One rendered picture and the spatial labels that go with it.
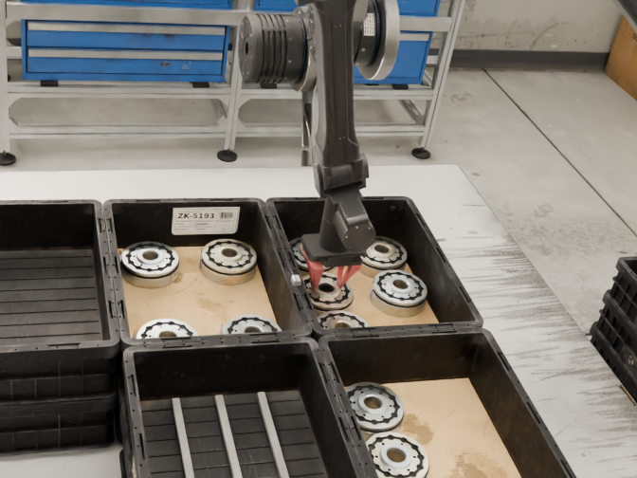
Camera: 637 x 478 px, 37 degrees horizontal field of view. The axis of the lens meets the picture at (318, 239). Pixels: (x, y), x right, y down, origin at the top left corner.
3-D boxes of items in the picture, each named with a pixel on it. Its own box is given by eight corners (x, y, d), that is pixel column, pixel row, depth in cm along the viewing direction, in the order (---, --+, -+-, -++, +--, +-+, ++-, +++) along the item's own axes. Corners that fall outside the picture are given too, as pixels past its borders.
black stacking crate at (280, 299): (101, 252, 180) (102, 201, 174) (255, 248, 189) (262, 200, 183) (119, 403, 150) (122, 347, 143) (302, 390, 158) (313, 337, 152)
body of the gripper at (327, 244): (366, 260, 168) (373, 226, 163) (311, 265, 164) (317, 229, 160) (353, 239, 172) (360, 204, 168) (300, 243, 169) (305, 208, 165)
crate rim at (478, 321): (262, 207, 184) (263, 196, 182) (408, 205, 192) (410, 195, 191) (313, 346, 153) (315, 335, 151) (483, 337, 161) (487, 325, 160)
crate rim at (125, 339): (101, 210, 175) (101, 198, 174) (262, 207, 184) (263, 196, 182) (120, 358, 144) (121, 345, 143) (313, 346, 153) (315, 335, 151)
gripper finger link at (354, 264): (356, 297, 172) (365, 255, 167) (318, 301, 169) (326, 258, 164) (343, 274, 177) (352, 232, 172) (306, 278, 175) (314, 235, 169)
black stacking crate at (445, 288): (257, 248, 189) (263, 200, 183) (398, 245, 198) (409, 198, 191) (305, 390, 158) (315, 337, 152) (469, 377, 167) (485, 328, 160)
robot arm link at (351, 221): (361, 148, 159) (312, 159, 158) (384, 185, 150) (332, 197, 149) (365, 206, 167) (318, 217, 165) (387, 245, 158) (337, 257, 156)
